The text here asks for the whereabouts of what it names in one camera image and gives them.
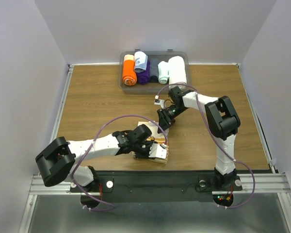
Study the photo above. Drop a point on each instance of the aluminium frame rail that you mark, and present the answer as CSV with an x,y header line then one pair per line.
x,y
92,98

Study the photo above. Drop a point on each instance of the dark grey rolled towel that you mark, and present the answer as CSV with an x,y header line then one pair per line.
x,y
153,70

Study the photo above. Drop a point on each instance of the orange rolled towel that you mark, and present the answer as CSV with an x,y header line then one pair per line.
x,y
128,74

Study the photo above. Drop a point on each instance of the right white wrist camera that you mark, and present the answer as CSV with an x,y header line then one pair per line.
x,y
160,102

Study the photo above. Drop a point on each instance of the light blue towel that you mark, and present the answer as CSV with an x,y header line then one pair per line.
x,y
140,59

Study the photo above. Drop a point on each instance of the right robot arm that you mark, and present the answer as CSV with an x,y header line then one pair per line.
x,y
221,120

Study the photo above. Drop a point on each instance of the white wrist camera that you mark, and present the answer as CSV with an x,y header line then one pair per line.
x,y
160,102
159,151

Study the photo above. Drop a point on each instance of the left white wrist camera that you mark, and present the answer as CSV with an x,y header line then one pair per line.
x,y
159,151

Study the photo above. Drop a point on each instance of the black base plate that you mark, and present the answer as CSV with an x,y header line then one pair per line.
x,y
162,186

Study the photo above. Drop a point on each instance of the mint rolled towel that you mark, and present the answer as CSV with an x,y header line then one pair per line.
x,y
163,70

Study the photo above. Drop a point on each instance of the purple rolled towel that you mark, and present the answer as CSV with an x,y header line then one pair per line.
x,y
144,77

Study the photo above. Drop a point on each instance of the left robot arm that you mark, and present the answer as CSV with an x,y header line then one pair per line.
x,y
61,160

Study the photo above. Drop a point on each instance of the yellow striped towel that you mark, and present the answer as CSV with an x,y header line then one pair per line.
x,y
157,137

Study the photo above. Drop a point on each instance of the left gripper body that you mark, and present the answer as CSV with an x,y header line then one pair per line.
x,y
141,150

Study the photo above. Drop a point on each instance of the white rolled towel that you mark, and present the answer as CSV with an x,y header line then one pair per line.
x,y
177,71

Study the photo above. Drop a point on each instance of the clear plastic bin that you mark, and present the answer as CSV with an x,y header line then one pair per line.
x,y
151,88

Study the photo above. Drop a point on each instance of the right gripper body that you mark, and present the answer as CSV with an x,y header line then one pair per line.
x,y
172,111

